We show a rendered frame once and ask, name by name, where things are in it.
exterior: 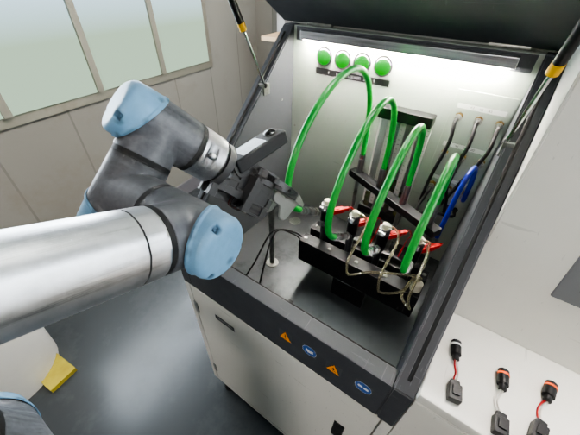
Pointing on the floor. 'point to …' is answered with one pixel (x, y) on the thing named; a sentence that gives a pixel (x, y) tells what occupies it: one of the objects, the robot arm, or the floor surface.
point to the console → (528, 252)
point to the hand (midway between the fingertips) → (296, 198)
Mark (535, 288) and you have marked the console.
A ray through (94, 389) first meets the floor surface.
